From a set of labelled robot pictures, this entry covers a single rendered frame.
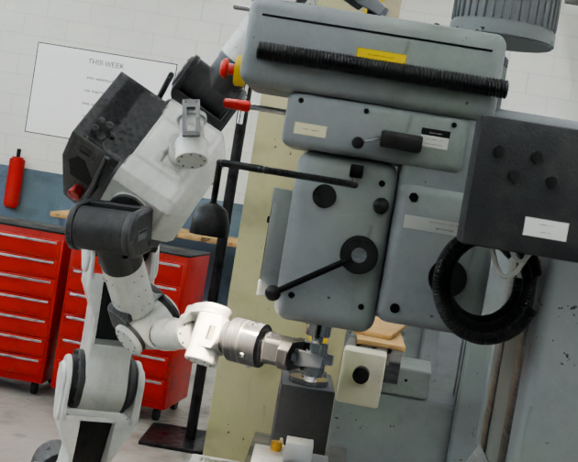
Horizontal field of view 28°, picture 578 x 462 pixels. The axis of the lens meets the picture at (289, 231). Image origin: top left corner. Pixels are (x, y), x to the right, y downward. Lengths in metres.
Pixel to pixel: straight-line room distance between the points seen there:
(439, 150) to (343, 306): 0.34
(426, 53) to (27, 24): 9.79
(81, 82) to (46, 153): 0.78
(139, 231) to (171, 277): 4.43
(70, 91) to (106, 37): 0.64
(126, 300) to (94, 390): 0.37
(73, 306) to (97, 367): 4.23
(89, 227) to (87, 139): 0.19
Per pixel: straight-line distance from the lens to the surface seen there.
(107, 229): 2.33
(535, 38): 2.17
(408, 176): 2.11
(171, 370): 6.85
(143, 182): 2.40
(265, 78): 2.10
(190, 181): 2.43
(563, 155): 1.88
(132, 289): 2.44
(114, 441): 2.84
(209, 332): 2.30
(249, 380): 4.01
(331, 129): 2.10
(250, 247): 3.96
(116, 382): 2.77
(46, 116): 11.61
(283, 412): 2.58
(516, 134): 1.87
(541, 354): 2.04
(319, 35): 2.10
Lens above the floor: 1.58
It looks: 3 degrees down
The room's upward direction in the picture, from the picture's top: 9 degrees clockwise
